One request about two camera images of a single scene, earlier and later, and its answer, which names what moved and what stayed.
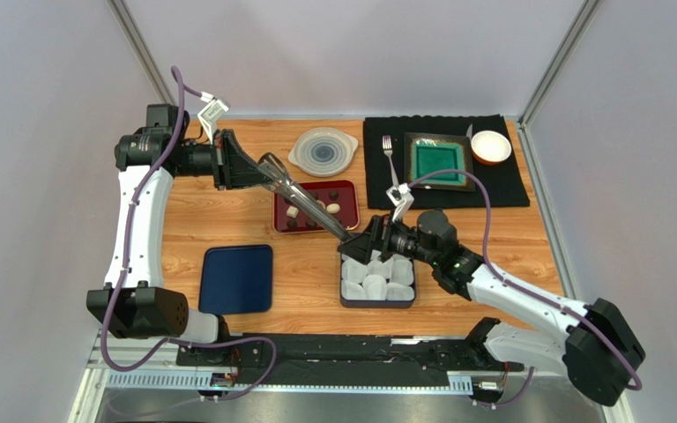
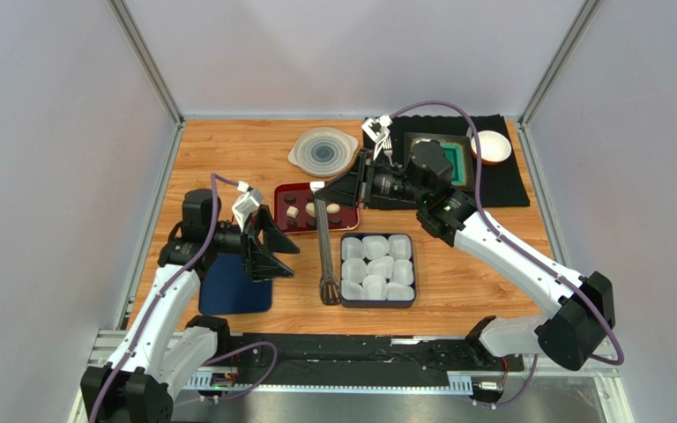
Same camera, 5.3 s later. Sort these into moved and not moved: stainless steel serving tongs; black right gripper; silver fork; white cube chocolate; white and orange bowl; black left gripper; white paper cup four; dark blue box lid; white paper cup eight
Moved: stainless steel serving tongs; black right gripper; black left gripper
Not moved: white paper cup four; dark blue box lid; white cube chocolate; white and orange bowl; silver fork; white paper cup eight
